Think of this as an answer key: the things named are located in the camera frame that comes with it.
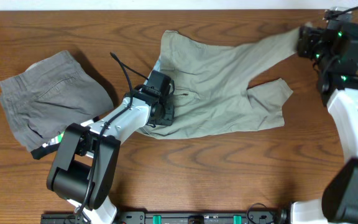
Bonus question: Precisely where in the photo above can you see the black patterned folded garment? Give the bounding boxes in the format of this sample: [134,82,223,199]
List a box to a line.
[30,132,64,160]

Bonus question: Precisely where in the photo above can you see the folded grey shorts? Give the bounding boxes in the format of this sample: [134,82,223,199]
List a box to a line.
[0,50,113,152]

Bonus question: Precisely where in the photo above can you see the khaki green shorts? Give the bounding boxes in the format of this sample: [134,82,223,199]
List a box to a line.
[138,29,299,139]

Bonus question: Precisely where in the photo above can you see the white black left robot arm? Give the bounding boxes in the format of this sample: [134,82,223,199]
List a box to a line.
[47,87,174,223]

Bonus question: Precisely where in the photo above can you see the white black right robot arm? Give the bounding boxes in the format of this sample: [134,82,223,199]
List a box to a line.
[280,22,358,223]

